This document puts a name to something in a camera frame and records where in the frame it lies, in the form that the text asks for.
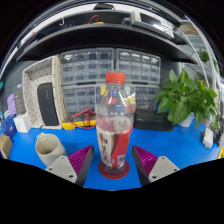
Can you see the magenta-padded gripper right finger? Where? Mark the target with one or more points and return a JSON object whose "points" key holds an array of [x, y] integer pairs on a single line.
{"points": [[163, 166]]}

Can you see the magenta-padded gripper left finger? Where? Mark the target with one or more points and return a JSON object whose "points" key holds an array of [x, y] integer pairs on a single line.
{"points": [[61, 166]]}

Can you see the clear red-capped drink bottle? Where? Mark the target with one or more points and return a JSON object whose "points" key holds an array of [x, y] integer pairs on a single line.
{"points": [[115, 140]]}

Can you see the cream and grey mug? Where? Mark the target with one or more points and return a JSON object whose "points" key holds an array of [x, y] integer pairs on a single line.
{"points": [[50, 148]]}

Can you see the yellow multimeter with red leads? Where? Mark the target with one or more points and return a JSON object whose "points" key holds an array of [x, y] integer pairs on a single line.
{"points": [[76, 124]]}

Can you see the flat black case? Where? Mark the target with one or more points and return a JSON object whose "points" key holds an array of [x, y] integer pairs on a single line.
{"points": [[151, 120]]}

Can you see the white plug adapter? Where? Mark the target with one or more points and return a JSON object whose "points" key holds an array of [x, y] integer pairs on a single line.
{"points": [[207, 138]]}

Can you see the white cardboard box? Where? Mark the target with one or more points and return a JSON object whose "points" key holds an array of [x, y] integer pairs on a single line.
{"points": [[22, 123]]}

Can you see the green potted plant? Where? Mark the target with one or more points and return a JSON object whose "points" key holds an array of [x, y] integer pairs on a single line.
{"points": [[183, 100]]}

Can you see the grey small-parts drawer cabinet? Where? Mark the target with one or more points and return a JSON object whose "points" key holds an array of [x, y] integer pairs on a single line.
{"points": [[146, 96], [138, 66], [87, 66], [80, 98]]}

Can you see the dark grey upright box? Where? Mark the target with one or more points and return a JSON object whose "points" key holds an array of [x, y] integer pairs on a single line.
{"points": [[19, 99]]}

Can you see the purple plastic bag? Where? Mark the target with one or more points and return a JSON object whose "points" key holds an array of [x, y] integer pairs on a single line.
{"points": [[11, 105]]}

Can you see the white dotted storage tray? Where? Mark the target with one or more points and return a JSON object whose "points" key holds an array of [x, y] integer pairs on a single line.
{"points": [[41, 70]]}

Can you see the dark wall shelf unit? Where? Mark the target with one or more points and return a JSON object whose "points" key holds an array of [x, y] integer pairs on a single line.
{"points": [[100, 38]]}

